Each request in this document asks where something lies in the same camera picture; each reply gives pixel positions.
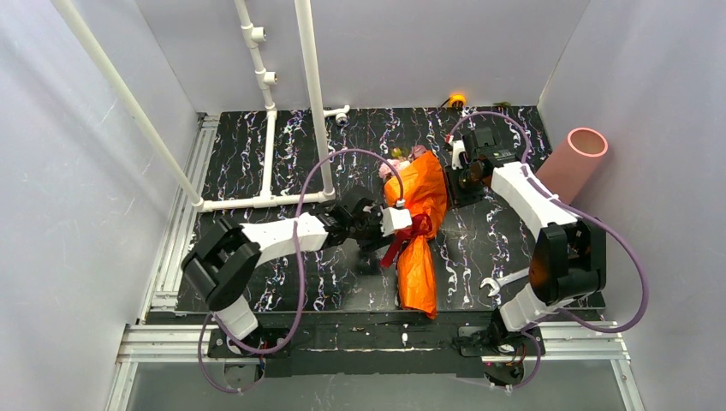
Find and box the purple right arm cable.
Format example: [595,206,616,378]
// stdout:
[446,110,650,392]

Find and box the silver wrench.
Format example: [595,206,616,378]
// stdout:
[479,268,529,298]

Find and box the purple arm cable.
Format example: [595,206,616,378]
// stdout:
[196,148,405,395]
[446,110,650,392]

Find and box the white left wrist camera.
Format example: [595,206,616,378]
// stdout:
[381,207,412,237]

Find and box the pink flower bunch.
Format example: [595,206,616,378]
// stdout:
[378,145,428,182]

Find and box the dark red ribbon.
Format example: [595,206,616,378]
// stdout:
[381,213,433,268]

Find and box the yellow round button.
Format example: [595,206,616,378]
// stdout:
[441,93,467,110]

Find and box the pink cylindrical vase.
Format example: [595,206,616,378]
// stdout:
[536,128,609,205]

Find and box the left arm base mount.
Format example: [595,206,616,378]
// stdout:
[207,326,291,388]

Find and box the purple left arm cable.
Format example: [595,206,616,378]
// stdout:
[196,148,405,395]

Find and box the white PVC pipe frame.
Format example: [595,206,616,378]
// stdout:
[52,1,350,213]

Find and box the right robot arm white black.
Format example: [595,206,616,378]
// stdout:
[444,128,606,345]

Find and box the orange wrapping paper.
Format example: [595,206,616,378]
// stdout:
[382,151,448,319]

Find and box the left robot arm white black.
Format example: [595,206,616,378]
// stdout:
[181,187,412,340]

